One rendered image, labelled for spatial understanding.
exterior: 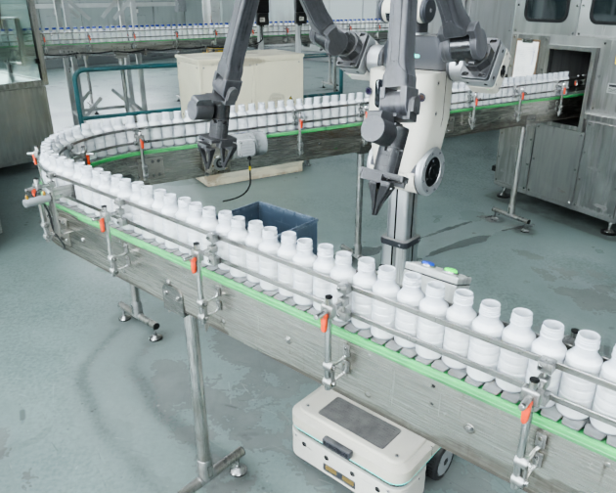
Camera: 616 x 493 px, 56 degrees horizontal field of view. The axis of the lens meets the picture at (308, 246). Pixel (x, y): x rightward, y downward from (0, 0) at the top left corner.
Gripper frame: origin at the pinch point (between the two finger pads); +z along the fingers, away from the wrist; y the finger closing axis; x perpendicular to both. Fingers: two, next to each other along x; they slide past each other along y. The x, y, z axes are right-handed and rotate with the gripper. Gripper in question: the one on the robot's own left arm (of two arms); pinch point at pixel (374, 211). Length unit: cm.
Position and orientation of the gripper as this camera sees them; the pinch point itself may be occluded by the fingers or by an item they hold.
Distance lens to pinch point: 133.3
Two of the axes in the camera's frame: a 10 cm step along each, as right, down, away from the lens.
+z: -2.4, 9.6, 1.2
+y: 9.1, 2.7, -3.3
